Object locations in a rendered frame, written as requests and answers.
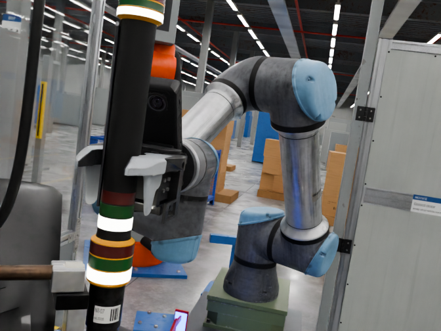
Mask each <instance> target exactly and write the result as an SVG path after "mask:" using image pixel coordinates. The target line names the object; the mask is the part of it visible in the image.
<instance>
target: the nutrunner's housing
mask: <svg viewBox="0 0 441 331"><path fill-rule="evenodd" d="M124 293H125V285H124V286H122V287H119V288H101V287H98V286H94V285H92V284H91V283H90V286H89V306H88V309H87V314H86V321H85V324H86V326H87V327H86V331H118V328H119V326H120V324H121V314H122V309H123V298H124Z"/></svg>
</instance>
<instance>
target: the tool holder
mask: <svg viewBox="0 0 441 331"><path fill-rule="evenodd" d="M65 262H82V261H51V265H54V266H53V267H52V277H51V280H49V284H50V289H51V293H52V294H53V299H54V308H55V310H56V311H61V310H64V314H63V320H62V331H85V321H86V314H87V309H88V306H89V293H88V290H87V286H86V283H85V275H86V270H85V268H84V267H83V268H66V267H63V264H65Z"/></svg>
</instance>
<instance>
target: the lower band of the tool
mask: <svg viewBox="0 0 441 331"><path fill-rule="evenodd" d="M91 240H92V241H93V242H94V243H96V244H100V245H102V246H109V247H126V246H131V245H133V244H134V243H135V240H134V239H133V238H132V237H131V239H130V240H127V241H122V242H113V241H107V240H102V239H100V238H98V237H96V235H93V236H91ZM89 253H90V254H91V255H93V254H92V253H91V252H89ZM93 256H95V255H93ZM132 256H133V255H132ZM132 256H131V257H132ZM95 257H97V258H101V259H107V260H123V259H129V258H131V257H127V258H123V259H108V258H103V257H98V256H95ZM88 266H89V265H88ZM89 267H90V266H89ZM90 268H91V269H93V270H95V271H99V270H97V269H94V268H92V267H90ZM129 270H130V269H128V270H126V271H129ZM126 271H120V272H107V271H99V272H103V273H123V272H126ZM87 280H88V281H89V282H90V283H91V284H92V285H94V286H98V287H101V288H119V287H122V286H124V285H126V284H128V283H129V282H130V280H129V281H128V282H126V283H123V284H116V285H106V284H99V283H95V282H93V281H91V280H89V279H88V278H87Z"/></svg>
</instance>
